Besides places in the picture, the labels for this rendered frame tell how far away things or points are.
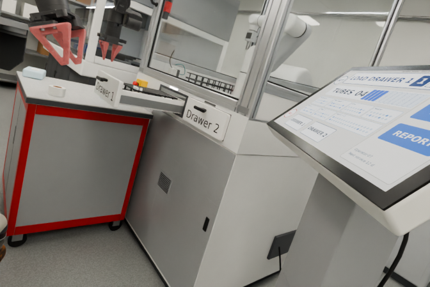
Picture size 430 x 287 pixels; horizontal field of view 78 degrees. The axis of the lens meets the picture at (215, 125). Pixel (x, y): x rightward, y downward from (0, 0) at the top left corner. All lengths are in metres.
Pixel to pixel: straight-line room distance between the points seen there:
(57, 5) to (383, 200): 0.63
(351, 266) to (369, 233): 0.08
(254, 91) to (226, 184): 0.37
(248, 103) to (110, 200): 1.01
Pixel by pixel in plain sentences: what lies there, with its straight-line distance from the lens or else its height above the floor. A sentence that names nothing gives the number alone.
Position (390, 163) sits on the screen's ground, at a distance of 0.44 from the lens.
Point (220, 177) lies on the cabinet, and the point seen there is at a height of 0.68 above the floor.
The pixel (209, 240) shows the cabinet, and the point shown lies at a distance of 1.17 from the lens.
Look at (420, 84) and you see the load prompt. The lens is 0.63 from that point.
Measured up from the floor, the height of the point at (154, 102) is 0.87.
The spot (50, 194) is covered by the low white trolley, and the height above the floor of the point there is 0.29.
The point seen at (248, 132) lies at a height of 0.89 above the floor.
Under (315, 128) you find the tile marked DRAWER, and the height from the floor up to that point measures 1.01.
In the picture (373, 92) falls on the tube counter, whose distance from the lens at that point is 0.67.
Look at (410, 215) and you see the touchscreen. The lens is 0.40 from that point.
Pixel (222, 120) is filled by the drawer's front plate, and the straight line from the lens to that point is 1.06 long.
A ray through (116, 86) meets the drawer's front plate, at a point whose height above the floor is 0.90.
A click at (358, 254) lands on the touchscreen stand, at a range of 0.66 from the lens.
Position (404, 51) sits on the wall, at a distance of 4.29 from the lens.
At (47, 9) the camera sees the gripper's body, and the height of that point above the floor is 1.08.
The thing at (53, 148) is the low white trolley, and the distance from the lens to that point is 1.43.
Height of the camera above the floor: 1.05
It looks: 10 degrees down
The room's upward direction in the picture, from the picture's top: 17 degrees clockwise
